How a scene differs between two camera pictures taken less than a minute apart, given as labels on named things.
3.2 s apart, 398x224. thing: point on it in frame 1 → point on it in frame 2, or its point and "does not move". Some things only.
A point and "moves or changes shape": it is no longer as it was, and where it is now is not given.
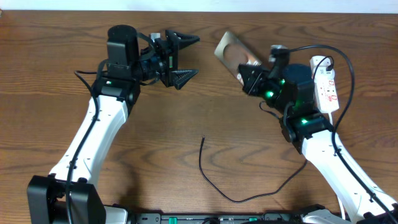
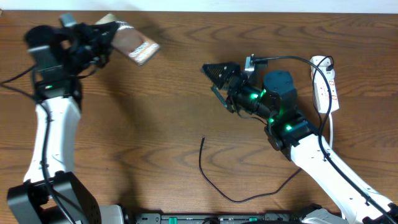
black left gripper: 171,57 → 99,33
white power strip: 326,97 does not move
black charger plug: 329,68 does not move
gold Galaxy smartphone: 232,53 moves or changes shape
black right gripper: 250,85 → 232,68
